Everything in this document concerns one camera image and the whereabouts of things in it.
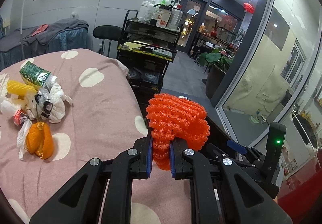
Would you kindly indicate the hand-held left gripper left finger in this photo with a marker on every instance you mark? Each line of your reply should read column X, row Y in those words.
column 149, row 158

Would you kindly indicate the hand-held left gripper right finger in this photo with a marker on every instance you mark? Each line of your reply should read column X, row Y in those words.
column 172, row 161

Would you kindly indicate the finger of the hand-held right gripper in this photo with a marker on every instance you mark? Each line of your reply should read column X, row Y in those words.
column 236, row 147
column 215, row 150

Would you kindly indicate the orange foam fruit net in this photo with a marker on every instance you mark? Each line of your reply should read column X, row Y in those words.
column 176, row 118

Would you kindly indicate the white tape rolls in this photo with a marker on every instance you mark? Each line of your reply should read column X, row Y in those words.
column 259, row 118

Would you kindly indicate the red glossy object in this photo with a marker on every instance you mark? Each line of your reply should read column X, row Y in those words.
column 301, row 193

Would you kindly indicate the pink spotted blanket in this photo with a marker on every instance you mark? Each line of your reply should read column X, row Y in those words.
column 100, row 113

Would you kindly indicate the potted green plant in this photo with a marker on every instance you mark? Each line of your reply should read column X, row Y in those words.
column 213, row 63

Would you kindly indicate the white crumpled tissue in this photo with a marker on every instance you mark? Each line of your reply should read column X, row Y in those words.
column 58, row 103

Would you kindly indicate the white power strip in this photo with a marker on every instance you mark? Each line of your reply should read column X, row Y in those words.
column 159, row 52

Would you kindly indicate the orange peel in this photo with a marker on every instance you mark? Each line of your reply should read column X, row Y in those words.
column 40, row 141

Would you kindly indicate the dark display table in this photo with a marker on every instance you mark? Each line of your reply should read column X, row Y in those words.
column 218, row 38

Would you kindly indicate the yellow notepad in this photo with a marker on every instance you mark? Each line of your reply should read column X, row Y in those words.
column 134, row 45

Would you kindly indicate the tape roll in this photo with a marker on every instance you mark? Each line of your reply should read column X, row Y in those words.
column 123, row 46

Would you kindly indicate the red vase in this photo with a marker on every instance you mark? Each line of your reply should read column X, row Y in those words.
column 213, row 34

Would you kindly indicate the clear plastic wrapper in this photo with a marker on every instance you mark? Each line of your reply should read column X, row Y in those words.
column 41, row 103

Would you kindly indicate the black trolley cart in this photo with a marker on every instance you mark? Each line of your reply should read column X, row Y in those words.
column 148, row 31

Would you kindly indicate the white plastic bag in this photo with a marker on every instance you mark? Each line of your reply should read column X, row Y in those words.
column 22, row 136

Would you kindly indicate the black stool chair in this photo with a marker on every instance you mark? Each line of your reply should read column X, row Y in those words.
column 107, row 31

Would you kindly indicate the red and white wrapper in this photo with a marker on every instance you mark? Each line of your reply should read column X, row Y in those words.
column 20, row 117

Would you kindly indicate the clear ribbed container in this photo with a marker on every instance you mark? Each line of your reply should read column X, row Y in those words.
column 174, row 19

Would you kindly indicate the red hanging lantern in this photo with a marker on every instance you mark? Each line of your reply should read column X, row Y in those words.
column 248, row 7

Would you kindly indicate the blue bed skirt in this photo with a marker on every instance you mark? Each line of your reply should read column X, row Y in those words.
column 68, row 40

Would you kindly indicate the green drink carton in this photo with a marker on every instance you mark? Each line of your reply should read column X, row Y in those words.
column 32, row 73

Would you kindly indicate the yellow foam fruit net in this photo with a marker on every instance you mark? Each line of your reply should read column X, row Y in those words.
column 20, row 88

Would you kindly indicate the small pump bottle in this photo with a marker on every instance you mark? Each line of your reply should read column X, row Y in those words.
column 178, row 4

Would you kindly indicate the grey blanket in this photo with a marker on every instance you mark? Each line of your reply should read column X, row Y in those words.
column 60, row 28

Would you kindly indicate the white pump bottle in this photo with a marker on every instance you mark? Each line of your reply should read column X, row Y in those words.
column 153, row 0

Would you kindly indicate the red cloth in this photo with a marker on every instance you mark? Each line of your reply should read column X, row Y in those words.
column 39, row 30

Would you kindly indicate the white floor lamp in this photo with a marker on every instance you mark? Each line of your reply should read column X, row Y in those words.
column 23, row 25

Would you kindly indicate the white wall socket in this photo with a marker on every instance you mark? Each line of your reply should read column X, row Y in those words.
column 101, row 48
column 74, row 16

